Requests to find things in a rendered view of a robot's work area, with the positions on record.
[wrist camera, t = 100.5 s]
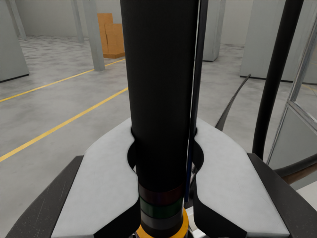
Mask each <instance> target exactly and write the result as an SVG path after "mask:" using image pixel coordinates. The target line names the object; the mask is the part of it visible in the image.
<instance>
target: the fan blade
mask: <svg viewBox="0 0 317 238"><path fill-rule="evenodd" d="M250 76H251V74H249V75H248V76H247V77H246V78H245V80H244V81H243V83H242V84H241V85H240V87H239V88H238V90H237V91H236V93H235V94H234V96H233V97H232V98H231V100H230V102H229V103H228V105H227V107H226V108H225V110H224V112H223V113H222V115H221V117H220V118H219V120H218V122H217V123H216V125H215V128H216V129H218V130H220V131H223V127H224V124H225V121H226V118H227V115H228V112H229V110H230V108H231V106H232V104H233V102H234V100H235V98H236V96H237V94H238V92H239V91H240V89H241V88H242V86H243V85H244V84H245V82H246V81H247V80H248V78H249V77H250ZM196 172H198V170H197V168H196V167H195V166H194V167H193V169H192V173H193V174H194V173H196Z"/></svg>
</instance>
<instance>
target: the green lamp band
mask: <svg viewBox="0 0 317 238"><path fill-rule="evenodd" d="M183 204H184V194H183V195H182V197H181V198H180V199H179V200H178V201H177V202H175V203H173V204H171V205H167V206H155V205H151V204H149V203H147V202H145V201H144V200H143V199H142V198H141V196H140V207H141V208H142V210H143V211H144V212H145V213H147V214H148V215H150V216H152V217H156V218H166V217H170V216H173V215H174V214H176V213H177V212H179V211H180V209H181V208H182V206H183Z"/></svg>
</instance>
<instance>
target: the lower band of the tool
mask: <svg viewBox="0 0 317 238"><path fill-rule="evenodd" d="M183 217H184V220H183V224H182V226H181V228H180V230H179V231H178V232H177V233H176V234H175V235H173V236H171V237H169V238H184V236H185V234H186V232H187V230H188V224H189V220H188V215H187V212H186V210H185V208H184V212H183ZM136 232H137V234H138V236H139V237H140V238H154V237H152V236H150V235H148V234H147V233H146V232H145V231H144V230H143V228H142V227H141V225H140V227H139V228H138V230H137V231H136Z"/></svg>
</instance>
